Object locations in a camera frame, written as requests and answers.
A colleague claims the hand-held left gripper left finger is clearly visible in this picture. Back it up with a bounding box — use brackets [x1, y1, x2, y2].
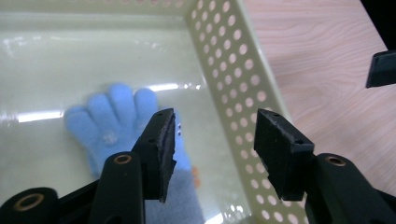
[130, 107, 177, 203]

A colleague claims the pale yellow perforated plastic basket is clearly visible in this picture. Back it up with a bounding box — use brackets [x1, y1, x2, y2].
[0, 0, 312, 224]

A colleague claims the blue fluffy glove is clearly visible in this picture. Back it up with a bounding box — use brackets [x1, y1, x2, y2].
[64, 82, 206, 224]

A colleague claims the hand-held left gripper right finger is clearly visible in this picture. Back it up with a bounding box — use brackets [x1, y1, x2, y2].
[253, 107, 316, 202]

